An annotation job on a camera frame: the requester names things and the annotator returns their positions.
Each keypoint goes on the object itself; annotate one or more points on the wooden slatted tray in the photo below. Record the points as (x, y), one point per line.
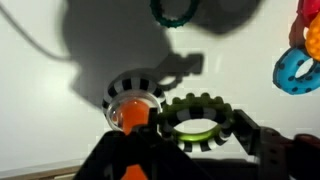
(40, 175)

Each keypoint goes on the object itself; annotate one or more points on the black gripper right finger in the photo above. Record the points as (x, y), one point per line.
(286, 156)

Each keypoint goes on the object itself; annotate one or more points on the orange stand with striped base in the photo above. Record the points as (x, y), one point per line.
(133, 113)

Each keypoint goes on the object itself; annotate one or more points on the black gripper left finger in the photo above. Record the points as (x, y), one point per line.
(110, 156)

